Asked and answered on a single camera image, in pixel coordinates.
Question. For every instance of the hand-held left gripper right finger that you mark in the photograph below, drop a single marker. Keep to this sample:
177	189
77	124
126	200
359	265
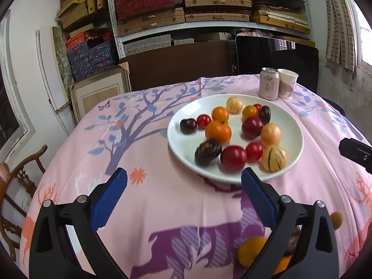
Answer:
258	197

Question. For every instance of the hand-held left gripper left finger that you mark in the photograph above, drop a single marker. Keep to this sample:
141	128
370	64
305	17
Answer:
112	197

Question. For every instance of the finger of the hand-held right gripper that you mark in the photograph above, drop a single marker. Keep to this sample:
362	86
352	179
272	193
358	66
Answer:
356	151

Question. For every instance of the striped pale pepino melon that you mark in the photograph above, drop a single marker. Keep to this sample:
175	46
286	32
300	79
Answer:
273	159

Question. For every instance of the large red plum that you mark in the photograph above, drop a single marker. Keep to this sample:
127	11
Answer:
233	158

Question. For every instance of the pale orange round fruit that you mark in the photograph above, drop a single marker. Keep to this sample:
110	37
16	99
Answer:
270	134

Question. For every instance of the large dark purple striped fruit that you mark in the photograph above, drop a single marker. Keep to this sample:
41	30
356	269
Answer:
208	153

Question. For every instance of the dark red plum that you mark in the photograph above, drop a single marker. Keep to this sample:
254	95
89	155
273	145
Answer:
252	127

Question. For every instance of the large orange tangerine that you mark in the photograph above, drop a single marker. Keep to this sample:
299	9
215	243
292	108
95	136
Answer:
218	132

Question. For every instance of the small dark purple striped fruit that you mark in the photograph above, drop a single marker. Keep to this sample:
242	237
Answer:
264	114

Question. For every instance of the yellow-orange round fruit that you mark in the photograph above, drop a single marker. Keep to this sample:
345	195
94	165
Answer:
249	112

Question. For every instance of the white plate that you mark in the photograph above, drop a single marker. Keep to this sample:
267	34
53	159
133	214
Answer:
181	144

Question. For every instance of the small orange tangerine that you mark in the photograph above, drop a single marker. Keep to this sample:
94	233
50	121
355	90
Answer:
220	114

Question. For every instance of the pink printed tablecloth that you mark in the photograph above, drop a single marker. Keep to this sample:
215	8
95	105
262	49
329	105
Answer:
159	197

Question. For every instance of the yellow round fruit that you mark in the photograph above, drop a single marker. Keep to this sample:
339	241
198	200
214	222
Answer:
251	251

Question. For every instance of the small tan fruit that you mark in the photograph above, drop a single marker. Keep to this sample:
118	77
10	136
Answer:
337	220

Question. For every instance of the small red cherry tomato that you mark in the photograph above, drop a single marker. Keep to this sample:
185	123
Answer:
257	107

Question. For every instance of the pale yellow pepino melon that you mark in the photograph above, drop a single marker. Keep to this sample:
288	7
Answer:
234	105

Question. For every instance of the white paper cup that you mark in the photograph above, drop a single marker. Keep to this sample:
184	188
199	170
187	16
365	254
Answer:
287	84

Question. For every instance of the carved wooden chair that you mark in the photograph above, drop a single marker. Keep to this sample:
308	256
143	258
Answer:
17	180

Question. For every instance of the pink drink can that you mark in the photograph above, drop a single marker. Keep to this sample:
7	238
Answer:
268	84

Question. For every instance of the black glossy board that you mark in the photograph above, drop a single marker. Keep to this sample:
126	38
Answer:
276	52

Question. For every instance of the hanging bamboo mat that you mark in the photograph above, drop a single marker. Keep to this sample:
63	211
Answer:
340	20

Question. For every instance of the stack of blue patterned boxes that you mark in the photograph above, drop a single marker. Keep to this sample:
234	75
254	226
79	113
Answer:
93	58

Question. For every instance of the white leaning board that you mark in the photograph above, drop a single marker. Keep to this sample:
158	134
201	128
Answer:
48	64

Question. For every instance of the dark brown wooden panel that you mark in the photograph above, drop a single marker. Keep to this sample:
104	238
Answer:
180	64

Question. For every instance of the pink cloth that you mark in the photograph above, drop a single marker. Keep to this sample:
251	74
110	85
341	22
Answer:
255	32

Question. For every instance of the white metal shelf rack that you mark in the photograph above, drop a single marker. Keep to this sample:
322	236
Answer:
116	35

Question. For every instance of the stack of yellow woven boxes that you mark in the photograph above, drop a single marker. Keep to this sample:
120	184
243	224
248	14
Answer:
78	8

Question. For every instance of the red patterned box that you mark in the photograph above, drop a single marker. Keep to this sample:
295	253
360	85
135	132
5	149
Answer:
142	1

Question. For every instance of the wooden picture frame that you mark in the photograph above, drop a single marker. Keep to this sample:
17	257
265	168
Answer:
98	90

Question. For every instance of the white window frame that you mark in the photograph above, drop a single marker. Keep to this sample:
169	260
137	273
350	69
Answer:
14	107

